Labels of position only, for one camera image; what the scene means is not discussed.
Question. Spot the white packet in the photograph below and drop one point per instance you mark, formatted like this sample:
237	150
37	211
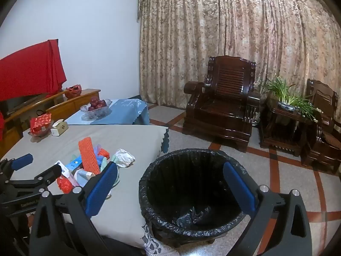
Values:
60	165

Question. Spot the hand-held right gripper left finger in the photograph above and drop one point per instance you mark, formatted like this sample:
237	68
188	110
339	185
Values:
102	189

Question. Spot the narrow dark wooden armchair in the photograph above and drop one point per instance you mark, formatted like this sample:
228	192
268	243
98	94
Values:
323	138

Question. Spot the floral beige curtain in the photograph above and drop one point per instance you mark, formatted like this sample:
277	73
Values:
213	18

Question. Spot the plastic bag of red fruit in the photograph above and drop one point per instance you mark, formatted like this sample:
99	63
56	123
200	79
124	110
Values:
96	114

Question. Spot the red apple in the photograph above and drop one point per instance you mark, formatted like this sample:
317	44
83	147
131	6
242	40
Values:
102	103
92	108
93	101

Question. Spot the purple plastic wrapper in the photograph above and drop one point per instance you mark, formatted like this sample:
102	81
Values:
98	149

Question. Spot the trash bin with black liner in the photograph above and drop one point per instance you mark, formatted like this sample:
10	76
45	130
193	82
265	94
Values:
186	192

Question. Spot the red gift bag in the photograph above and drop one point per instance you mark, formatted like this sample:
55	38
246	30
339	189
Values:
40	122

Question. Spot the orange spiky massage ball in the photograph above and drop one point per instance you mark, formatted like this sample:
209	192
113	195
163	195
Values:
89	154

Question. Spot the small orange foam net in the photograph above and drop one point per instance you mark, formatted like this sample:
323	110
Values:
104	153

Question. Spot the dark wooden side table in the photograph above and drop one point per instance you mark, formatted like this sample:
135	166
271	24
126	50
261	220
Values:
287	130

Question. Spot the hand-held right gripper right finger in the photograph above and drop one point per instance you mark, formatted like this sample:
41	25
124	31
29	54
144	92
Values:
238	189

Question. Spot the white tissue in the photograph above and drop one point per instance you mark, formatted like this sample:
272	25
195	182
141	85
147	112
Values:
124	157

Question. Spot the red decorative basket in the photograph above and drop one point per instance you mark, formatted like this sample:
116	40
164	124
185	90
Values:
73	92

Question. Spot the television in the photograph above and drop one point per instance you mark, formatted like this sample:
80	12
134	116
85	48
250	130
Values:
18	103

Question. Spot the green potted plant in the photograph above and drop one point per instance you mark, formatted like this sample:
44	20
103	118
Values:
285	90

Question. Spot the wooden television cabinet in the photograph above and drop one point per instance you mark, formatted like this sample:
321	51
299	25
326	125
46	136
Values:
66	106

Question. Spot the grey tablecloth with teal trim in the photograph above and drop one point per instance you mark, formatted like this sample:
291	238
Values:
120	138

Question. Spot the red mesh ball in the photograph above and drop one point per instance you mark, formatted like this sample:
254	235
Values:
64	185

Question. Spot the blue white plant pot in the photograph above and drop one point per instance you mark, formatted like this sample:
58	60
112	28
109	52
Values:
287	106

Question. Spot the blue packet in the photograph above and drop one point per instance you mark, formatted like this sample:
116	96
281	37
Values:
74	163

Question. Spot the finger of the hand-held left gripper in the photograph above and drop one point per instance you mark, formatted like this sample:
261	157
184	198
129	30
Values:
22	161
50	174

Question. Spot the green plastic wrapper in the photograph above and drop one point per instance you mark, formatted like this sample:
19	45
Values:
113	158

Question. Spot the pale plastic wrapper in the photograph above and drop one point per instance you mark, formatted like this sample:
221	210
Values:
84	177

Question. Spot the wide dark wooden armchair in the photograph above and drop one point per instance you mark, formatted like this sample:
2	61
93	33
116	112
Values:
221	112

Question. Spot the beige tissue box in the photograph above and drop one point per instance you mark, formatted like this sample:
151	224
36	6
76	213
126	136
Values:
60	129

